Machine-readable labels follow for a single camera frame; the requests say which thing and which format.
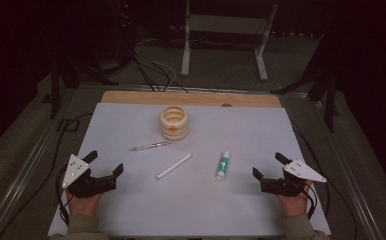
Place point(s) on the clear pen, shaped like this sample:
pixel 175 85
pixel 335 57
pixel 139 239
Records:
pixel 151 145

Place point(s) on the cream ribbed pen holder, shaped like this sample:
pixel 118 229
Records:
pixel 173 131

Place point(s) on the white pen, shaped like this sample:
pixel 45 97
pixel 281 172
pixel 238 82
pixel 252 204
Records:
pixel 174 166

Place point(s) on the white metal stand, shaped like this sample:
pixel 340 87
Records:
pixel 226 24

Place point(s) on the person's right hand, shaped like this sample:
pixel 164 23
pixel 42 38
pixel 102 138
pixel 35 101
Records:
pixel 294 206

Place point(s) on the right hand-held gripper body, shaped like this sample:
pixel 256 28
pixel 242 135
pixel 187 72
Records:
pixel 284 186

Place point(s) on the white table sheet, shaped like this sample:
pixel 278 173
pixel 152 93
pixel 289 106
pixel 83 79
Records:
pixel 187 203

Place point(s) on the green and white glue stick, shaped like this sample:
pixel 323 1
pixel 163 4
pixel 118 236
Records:
pixel 223 165

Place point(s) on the black stand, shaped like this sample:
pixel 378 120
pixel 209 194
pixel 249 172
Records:
pixel 329 100
pixel 55 90

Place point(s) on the metal floor rail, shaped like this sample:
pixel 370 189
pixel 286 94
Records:
pixel 351 176
pixel 17 180

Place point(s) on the dark equipment rack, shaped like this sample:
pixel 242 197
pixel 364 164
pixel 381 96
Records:
pixel 124 30

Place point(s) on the person's left hand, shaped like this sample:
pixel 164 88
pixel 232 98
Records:
pixel 82 206

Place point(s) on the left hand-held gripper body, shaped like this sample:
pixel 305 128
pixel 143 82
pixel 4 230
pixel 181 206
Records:
pixel 81 183

